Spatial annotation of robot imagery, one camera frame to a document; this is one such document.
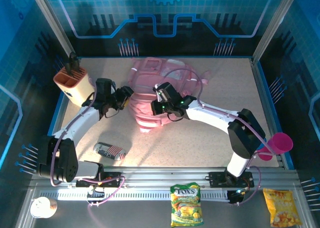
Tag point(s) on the flag print pencil pouch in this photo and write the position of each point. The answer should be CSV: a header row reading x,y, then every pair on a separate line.
x,y
108,150

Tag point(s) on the yellow snack bag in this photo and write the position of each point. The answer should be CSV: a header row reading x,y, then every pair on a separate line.
x,y
282,210

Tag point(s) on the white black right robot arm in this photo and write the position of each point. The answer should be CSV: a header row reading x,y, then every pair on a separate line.
x,y
212,112

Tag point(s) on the white paper cup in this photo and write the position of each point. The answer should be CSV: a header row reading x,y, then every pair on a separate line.
x,y
41,208

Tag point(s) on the aluminium front rail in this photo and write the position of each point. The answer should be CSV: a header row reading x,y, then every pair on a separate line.
x,y
162,175

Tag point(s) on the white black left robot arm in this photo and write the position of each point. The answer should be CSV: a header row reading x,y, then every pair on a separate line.
x,y
80,122

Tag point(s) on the green fruit candy bag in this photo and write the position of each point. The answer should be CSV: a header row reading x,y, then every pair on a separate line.
x,y
186,205

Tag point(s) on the pink plastic goblet cup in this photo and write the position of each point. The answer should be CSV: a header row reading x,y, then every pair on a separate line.
x,y
280,142

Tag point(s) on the cream orange knife block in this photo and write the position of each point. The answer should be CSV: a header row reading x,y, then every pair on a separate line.
x,y
80,90

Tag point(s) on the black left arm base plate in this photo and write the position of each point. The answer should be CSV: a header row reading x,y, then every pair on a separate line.
x,y
115,180

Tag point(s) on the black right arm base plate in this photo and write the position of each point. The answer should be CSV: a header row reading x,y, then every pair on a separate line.
x,y
216,179

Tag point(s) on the pink school backpack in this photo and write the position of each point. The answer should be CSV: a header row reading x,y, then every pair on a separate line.
x,y
145,112

